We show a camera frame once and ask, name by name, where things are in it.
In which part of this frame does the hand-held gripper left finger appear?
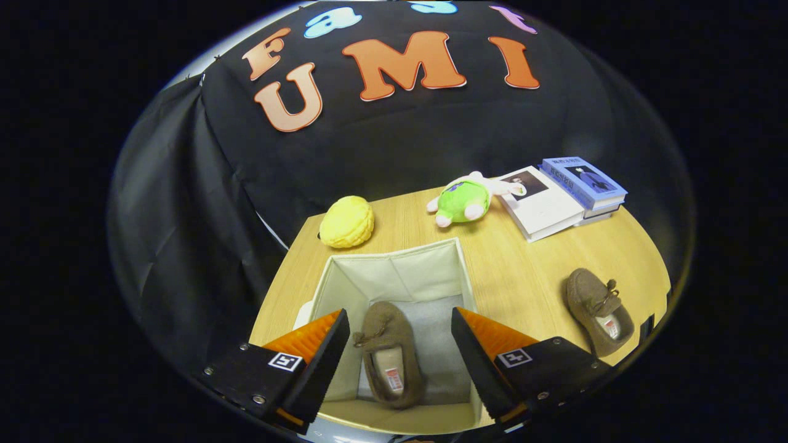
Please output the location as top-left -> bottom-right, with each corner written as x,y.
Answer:
203,309 -> 351,435

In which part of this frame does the green and white plush toy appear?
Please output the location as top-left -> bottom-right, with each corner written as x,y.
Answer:
427,171 -> 527,228

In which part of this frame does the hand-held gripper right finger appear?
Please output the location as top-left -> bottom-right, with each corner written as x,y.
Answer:
451,307 -> 615,431

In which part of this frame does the blue book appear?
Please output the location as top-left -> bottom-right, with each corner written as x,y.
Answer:
537,156 -> 629,212

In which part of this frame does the white book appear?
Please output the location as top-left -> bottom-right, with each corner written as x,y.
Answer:
496,165 -> 585,242

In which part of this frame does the thin grey book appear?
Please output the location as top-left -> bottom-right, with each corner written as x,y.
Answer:
576,203 -> 621,227

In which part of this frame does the brown moccasin shoe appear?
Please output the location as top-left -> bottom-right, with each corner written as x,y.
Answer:
565,268 -> 635,358
353,301 -> 425,410

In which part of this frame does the yellow round plush toy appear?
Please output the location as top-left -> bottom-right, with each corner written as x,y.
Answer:
318,196 -> 375,249

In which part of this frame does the beige fabric storage box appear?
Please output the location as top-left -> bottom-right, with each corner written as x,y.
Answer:
294,238 -> 493,431

